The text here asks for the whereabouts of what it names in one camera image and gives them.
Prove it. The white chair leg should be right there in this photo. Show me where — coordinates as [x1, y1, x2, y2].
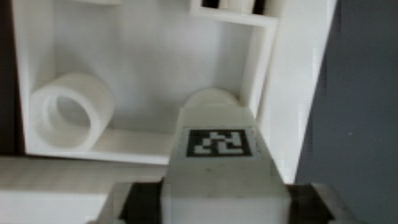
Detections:
[161, 88, 292, 224]

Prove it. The white U-shaped fence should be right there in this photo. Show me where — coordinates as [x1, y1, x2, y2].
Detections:
[0, 0, 338, 224]

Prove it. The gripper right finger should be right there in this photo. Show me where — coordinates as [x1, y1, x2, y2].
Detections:
[313, 183, 368, 224]

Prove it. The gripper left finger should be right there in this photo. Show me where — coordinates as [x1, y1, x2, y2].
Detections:
[88, 182, 132, 224]

